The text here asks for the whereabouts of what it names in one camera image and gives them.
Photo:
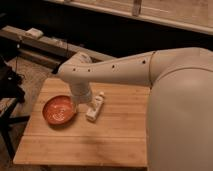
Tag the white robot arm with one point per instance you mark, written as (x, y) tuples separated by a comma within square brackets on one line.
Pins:
[(179, 121)]

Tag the wooden table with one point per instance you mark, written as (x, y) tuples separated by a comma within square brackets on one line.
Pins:
[(117, 138)]

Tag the long grey floor rail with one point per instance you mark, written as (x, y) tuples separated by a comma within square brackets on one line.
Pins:
[(48, 44)]

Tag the orange ceramic bowl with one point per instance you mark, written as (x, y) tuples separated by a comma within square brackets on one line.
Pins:
[(59, 110)]

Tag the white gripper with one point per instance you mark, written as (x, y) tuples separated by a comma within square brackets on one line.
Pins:
[(80, 93)]

